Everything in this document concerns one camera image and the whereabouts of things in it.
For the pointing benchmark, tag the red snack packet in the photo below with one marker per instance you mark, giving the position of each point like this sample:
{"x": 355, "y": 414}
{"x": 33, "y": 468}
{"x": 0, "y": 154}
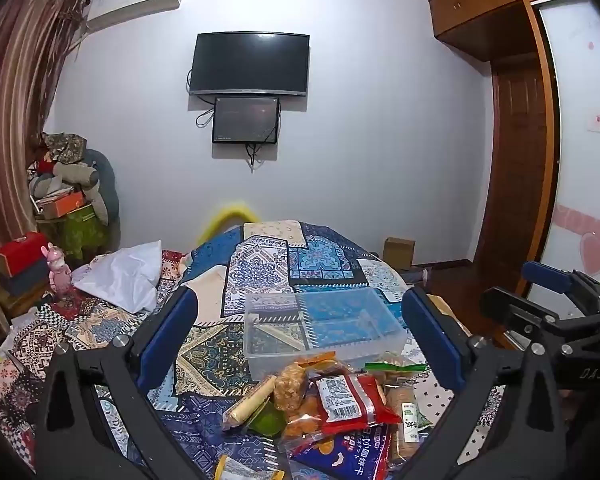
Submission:
{"x": 360, "y": 405}

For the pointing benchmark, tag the wooden wardrobe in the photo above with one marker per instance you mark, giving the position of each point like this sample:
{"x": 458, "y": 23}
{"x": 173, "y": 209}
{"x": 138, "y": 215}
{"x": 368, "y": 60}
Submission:
{"x": 480, "y": 5}

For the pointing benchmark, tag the cracker sleeve with green label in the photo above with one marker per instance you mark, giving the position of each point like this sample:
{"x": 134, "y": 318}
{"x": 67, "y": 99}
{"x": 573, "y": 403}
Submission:
{"x": 400, "y": 402}

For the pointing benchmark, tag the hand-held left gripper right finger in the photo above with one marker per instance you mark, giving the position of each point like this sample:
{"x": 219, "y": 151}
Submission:
{"x": 432, "y": 345}

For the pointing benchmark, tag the large wall television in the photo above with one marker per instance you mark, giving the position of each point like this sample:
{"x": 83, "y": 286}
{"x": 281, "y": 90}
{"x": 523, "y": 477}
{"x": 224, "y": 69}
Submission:
{"x": 250, "y": 62}

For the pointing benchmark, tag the green wrapper snack packet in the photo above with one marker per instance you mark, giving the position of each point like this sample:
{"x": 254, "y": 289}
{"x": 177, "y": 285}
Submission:
{"x": 395, "y": 367}

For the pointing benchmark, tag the green round snack packet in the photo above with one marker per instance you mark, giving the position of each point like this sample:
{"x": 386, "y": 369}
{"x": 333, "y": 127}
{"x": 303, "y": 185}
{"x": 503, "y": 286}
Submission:
{"x": 267, "y": 420}

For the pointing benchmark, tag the blue cracker packet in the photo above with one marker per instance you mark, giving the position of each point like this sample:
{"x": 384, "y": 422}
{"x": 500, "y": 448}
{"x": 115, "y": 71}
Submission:
{"x": 350, "y": 455}

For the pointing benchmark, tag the patchwork blanket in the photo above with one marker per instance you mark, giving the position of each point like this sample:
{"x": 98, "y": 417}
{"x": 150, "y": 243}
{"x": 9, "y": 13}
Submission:
{"x": 320, "y": 260}

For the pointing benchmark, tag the cardboard box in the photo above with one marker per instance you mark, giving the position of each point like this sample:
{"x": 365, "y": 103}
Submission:
{"x": 399, "y": 252}

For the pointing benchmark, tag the orange box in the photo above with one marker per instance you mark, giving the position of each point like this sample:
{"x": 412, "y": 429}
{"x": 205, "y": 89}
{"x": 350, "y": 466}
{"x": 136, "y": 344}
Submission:
{"x": 62, "y": 205}

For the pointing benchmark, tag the yellow hoop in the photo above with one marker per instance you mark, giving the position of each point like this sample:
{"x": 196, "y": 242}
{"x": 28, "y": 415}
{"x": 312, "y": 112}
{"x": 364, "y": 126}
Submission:
{"x": 227, "y": 212}

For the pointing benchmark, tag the white air conditioner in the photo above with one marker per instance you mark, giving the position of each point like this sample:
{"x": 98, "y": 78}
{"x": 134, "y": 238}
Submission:
{"x": 130, "y": 2}

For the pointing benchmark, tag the brown wooden door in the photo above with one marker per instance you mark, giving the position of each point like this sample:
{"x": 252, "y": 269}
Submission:
{"x": 512, "y": 170}

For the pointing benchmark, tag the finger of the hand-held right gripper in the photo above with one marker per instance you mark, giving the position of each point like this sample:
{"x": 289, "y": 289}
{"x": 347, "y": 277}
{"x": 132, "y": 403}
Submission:
{"x": 547, "y": 276}
{"x": 505, "y": 307}

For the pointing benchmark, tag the pink toy figure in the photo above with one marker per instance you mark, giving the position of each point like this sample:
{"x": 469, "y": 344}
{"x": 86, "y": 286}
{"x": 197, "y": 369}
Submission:
{"x": 57, "y": 272}

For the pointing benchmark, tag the orange fried snack packet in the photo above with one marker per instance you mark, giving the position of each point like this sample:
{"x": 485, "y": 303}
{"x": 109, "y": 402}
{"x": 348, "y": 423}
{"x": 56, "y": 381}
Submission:
{"x": 302, "y": 425}

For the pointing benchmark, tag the striped brown curtain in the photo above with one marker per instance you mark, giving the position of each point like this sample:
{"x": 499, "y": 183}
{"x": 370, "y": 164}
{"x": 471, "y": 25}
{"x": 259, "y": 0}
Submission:
{"x": 15, "y": 110}

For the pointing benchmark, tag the beige crispy snack packet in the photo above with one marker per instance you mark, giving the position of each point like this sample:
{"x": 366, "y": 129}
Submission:
{"x": 290, "y": 385}

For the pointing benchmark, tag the clear plastic container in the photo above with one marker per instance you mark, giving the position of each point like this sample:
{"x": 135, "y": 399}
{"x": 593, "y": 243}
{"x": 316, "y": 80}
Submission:
{"x": 300, "y": 357}

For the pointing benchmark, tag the dark blue box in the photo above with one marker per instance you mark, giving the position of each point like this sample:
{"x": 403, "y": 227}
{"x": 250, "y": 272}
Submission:
{"x": 25, "y": 282}

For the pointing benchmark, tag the yellow snack packet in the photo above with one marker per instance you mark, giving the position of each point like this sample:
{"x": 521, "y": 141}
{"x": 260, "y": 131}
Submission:
{"x": 240, "y": 470}

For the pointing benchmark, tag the grey plush toy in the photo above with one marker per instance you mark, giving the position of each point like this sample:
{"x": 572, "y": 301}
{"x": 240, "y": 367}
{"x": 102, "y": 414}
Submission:
{"x": 80, "y": 175}

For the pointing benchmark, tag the red box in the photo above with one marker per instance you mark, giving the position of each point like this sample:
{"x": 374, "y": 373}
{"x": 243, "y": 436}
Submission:
{"x": 20, "y": 252}

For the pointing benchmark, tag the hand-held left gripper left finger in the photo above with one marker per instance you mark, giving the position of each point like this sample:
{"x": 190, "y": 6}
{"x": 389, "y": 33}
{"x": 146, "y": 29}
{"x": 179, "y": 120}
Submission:
{"x": 172, "y": 327}

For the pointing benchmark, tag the white pillow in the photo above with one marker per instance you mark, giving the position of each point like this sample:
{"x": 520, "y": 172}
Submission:
{"x": 125, "y": 275}

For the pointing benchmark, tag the small wall monitor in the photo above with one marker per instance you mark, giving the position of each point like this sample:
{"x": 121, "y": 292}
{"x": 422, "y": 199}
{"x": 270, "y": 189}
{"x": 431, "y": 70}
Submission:
{"x": 245, "y": 120}

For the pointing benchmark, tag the pink heart sticker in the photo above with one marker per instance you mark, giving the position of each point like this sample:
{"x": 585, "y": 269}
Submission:
{"x": 597, "y": 252}

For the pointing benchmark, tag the small orange snack packet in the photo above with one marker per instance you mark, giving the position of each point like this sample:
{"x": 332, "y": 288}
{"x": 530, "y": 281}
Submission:
{"x": 320, "y": 360}

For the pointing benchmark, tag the long biscuit packet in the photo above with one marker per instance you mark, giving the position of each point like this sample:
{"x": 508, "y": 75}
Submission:
{"x": 247, "y": 402}

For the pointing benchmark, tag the green cloth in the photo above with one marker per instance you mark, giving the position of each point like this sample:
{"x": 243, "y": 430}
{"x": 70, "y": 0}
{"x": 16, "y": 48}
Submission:
{"x": 85, "y": 235}

